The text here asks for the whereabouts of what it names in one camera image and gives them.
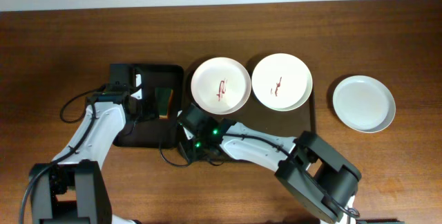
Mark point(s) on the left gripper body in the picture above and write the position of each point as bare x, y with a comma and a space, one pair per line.
148, 100

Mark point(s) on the white plate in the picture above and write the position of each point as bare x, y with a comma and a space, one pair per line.
364, 104
220, 85
282, 82

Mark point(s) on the small black tray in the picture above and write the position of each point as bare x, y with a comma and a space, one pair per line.
158, 132

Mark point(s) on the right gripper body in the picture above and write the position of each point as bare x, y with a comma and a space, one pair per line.
188, 116

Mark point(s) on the green orange sponge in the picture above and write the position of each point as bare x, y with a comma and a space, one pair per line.
163, 97

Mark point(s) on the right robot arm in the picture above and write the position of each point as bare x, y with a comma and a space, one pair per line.
319, 177

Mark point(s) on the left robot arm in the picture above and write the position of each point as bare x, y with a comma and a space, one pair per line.
70, 188

